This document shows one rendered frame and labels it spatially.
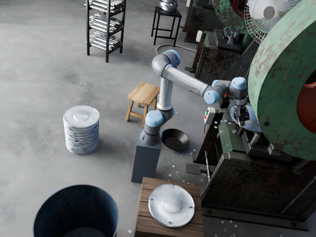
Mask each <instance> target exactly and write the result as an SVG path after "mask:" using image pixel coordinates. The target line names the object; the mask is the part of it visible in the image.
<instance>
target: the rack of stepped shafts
mask: <svg viewBox="0 0 316 237"><path fill-rule="evenodd" d="M84 5H85V6H86V25H87V41H86V44H87V55H88V56H89V55H90V47H91V46H93V47H96V48H99V49H101V50H106V61H105V62H106V63H108V60H109V54H110V53H112V52H113V51H115V50H116V49H118V48H120V53H121V54H122V49H123V37H124V25H125V12H126V0H123V1H121V0H86V4H84ZM91 9H94V10H97V11H101V12H103V14H98V13H97V14H95V16H89V10H91ZM121 12H122V21H121V20H118V19H116V18H114V17H112V16H114V15H116V14H119V13H121ZM106 13H107V15H106ZM89 19H92V20H91V21H90V20H89ZM92 28H93V29H95V30H98V31H96V32H94V35H93V34H92V35H89V30H90V29H92ZM99 31H100V32H99ZM119 31H121V39H120V38H117V37H115V36H113V34H115V33H117V32H119ZM89 37H91V39H90V38H89Z"/></svg>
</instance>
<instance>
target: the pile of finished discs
mask: <svg viewBox="0 0 316 237"><path fill-rule="evenodd" d="M149 210H150V213H151V215H152V217H153V218H154V219H155V220H156V221H157V222H158V223H159V224H161V225H163V226H165V227H168V228H170V227H171V228H180V227H182V226H184V225H186V224H187V223H188V222H189V221H190V220H191V218H192V216H193V214H194V202H193V199H192V197H191V196H190V194H189V193H188V192H187V191H186V190H185V189H183V188H182V187H180V186H178V185H172V184H163V185H160V186H158V187H157V188H155V189H154V190H153V192H152V193H151V195H150V198H149Z"/></svg>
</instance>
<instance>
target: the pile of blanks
mask: <svg viewBox="0 0 316 237"><path fill-rule="evenodd" d="M63 121H64V120H63ZM64 129H65V138H66V146H67V148H68V150H69V151H70V152H72V153H74V154H79V155H86V154H89V153H91V152H93V151H94V150H96V148H97V147H98V144H99V119H98V121H97V122H96V123H95V124H94V125H92V126H89V127H84V128H78V127H73V126H70V125H68V124H67V123H66V122H65V121H64Z"/></svg>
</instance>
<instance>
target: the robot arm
mask: <svg viewBox="0 0 316 237"><path fill-rule="evenodd" d="M180 61H181V59H180V56H179V54H178V53H177V52H176V51H174V50H167V51H165V52H163V53H161V54H159V55H157V56H156V57H154V59H153V61H152V68H153V70H154V72H155V73H156V74H157V75H158V76H160V77H161V80H160V93H159V102H158V103H157V109H156V111H150V112H148V114H147V116H146V118H145V125H144V130H143V131H142V133H141V136H140V140H141V142H142V143H143V144H145V145H148V146H155V145H157V144H158V143H159V142H160V133H159V132H160V128H161V127H162V126H163V125H164V124H165V123H166V122H167V121H168V120H170V119H171V118H172V117H173V115H174V108H173V106H172V104H171V97H172V87H173V82H175V83H177V84H179V85H181V86H182V87H184V88H186V89H188V90H190V91H192V92H194V93H196V94H198V95H200V96H202V97H204V100H205V101H206V103H208V104H215V103H216V102H218V101H219V99H220V98H221V97H222V96H223V95H224V94H233V98H234V104H235V106H237V108H235V109H234V111H235V112H234V114H233V116H234V119H235V120H236V121H237V123H238V124H239V125H240V127H241V126H244V124H245V125H247V123H246V121H247V120H250V117H249V112H248V109H247V108H246V105H247V97H248V96H247V90H246V88H247V85H246V80H245V79H244V78H242V77H238V78H234V79H233V80H232V81H225V80H215V81H213V83H212V86H210V85H208V84H206V83H204V82H202V81H200V80H198V79H196V78H194V77H192V76H190V75H188V74H186V73H184V72H182V71H180V70H178V69H177V66H178V65H179V63H180ZM241 122H242V123H241Z"/></svg>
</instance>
